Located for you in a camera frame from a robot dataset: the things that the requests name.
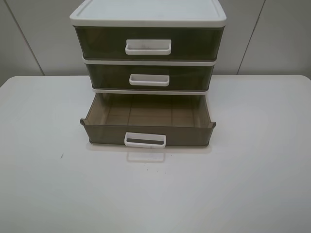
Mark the smoky brown drawer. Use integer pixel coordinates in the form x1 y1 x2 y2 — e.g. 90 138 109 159
80 93 216 148
86 64 213 91
75 26 224 61

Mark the white plastic drawer cabinet frame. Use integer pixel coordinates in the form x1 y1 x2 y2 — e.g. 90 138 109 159
69 0 226 95

